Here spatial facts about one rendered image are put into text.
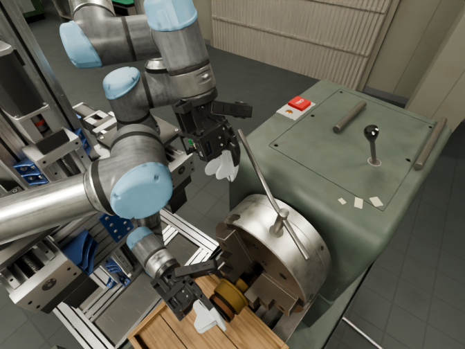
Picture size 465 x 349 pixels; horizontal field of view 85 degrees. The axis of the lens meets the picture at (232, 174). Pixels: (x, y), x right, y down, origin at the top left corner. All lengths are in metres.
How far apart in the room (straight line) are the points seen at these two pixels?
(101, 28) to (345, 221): 0.63
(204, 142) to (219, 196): 1.76
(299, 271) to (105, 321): 1.30
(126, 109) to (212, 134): 0.47
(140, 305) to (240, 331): 0.90
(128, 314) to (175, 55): 1.47
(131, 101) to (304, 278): 0.69
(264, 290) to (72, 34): 0.65
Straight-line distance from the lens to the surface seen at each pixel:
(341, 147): 0.83
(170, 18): 0.44
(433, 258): 2.41
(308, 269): 0.65
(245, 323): 0.90
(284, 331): 0.93
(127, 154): 0.53
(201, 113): 0.49
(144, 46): 0.54
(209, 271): 0.72
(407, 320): 2.10
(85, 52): 0.54
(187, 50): 0.45
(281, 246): 0.61
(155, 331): 0.93
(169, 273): 0.74
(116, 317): 1.72
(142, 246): 0.77
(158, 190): 0.51
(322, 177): 0.72
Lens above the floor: 1.77
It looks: 48 degrees down
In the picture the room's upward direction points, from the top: straight up
